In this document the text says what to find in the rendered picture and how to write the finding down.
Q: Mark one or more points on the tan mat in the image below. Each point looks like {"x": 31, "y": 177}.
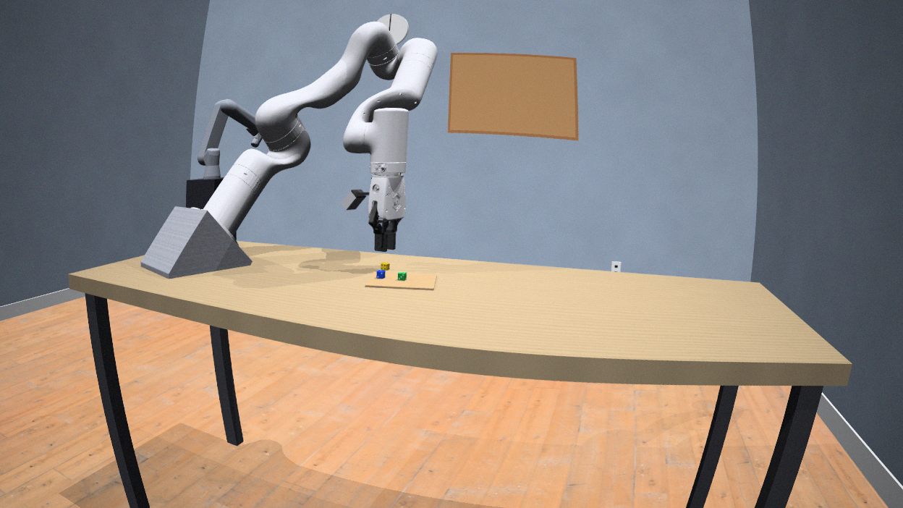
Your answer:
{"x": 413, "y": 281}

